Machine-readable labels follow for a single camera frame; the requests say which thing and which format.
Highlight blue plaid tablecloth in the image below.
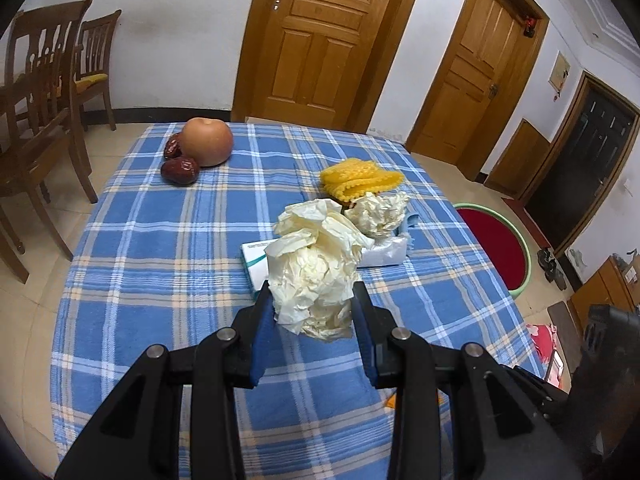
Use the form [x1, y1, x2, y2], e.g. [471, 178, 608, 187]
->
[50, 121, 551, 480]

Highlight low wooden panel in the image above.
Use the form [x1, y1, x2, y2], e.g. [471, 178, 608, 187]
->
[484, 119, 551, 198]

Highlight large wooden chair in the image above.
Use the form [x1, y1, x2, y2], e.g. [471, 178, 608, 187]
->
[0, 0, 99, 283]

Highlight yellow orange noodle packet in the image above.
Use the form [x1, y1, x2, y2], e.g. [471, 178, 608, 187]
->
[319, 158, 405, 206]

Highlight red basin with green rim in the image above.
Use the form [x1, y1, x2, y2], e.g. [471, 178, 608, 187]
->
[452, 202, 532, 303]

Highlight wall panel box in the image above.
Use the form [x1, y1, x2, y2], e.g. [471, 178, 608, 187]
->
[549, 51, 572, 96]

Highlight red doormat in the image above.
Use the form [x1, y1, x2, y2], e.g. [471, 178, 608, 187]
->
[501, 196, 556, 251]

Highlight wooden cabinet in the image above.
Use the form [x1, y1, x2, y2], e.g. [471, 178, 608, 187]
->
[570, 255, 640, 331]

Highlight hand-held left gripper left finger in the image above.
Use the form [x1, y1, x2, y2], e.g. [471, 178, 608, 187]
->
[54, 281, 275, 480]

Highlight wide wooden door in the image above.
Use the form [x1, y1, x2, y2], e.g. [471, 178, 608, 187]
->
[232, 0, 431, 133]

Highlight dark shoes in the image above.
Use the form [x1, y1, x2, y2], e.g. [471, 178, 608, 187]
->
[537, 247, 568, 291]

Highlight small wooden chair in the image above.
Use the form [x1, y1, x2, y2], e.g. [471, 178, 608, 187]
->
[72, 9, 122, 131]

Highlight round brown pear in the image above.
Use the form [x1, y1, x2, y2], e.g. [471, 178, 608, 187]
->
[180, 116, 234, 167]

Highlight dark door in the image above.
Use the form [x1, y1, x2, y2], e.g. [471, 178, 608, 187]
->
[520, 71, 640, 261]

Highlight narrow wooden door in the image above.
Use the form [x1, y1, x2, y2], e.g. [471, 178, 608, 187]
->
[407, 0, 551, 181]

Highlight white tissue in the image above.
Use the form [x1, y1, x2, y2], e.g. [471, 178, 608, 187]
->
[272, 199, 376, 266]
[264, 245, 359, 343]
[345, 191, 411, 237]

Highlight white tissue packet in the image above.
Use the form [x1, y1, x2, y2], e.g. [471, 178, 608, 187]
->
[240, 212, 421, 291]

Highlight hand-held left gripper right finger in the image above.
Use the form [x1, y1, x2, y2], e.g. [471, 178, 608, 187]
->
[352, 282, 583, 480]

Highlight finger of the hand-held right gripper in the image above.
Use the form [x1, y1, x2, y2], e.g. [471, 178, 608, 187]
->
[512, 366, 571, 413]

